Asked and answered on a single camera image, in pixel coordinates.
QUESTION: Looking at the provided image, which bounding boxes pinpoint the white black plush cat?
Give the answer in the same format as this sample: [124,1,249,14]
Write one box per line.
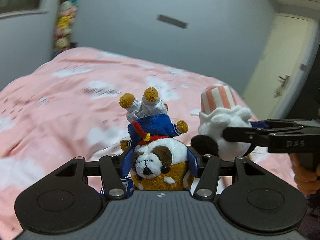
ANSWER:
[190,83,253,161]

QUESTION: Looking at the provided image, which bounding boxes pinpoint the brown plush keychain toy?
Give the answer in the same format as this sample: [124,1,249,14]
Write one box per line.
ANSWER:
[130,138,194,191]

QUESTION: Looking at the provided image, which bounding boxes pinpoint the person's right hand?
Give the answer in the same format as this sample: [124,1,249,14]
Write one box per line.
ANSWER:
[290,153,320,195]

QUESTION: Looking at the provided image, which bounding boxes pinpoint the blue white card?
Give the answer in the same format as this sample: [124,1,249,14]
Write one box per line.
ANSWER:
[100,178,135,199]

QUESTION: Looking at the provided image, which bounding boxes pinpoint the cream room door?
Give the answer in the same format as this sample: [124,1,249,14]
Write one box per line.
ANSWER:
[242,14,318,120]

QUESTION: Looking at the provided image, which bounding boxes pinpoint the pink cloud-print duvet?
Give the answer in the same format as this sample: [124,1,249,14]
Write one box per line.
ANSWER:
[0,45,298,235]

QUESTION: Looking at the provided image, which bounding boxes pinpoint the stuffed toys on shelf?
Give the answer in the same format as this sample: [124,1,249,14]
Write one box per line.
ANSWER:
[52,0,79,58]

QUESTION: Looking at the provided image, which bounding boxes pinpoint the door handle with pouch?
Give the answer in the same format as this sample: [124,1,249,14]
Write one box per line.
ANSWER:
[273,75,290,98]

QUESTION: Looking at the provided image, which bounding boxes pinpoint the grey wall vent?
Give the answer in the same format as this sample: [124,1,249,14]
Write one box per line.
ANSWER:
[157,15,188,29]

